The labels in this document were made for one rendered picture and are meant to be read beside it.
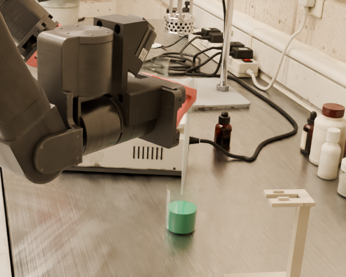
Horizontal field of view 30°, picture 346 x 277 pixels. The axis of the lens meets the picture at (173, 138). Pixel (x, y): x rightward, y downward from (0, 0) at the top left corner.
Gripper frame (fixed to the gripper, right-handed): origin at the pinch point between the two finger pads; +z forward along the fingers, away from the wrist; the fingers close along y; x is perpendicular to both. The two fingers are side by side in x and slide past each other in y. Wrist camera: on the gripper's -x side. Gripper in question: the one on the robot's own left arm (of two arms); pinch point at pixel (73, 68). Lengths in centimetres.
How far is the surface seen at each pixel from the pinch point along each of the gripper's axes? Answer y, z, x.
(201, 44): 74, 28, -9
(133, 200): -20.8, 16.7, 3.1
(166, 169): -12.4, 19.6, -1.1
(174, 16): 29.8, 10.6, -14.3
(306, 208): -44, 23, -17
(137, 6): 191, 19, 12
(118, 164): -12.3, 13.6, 3.4
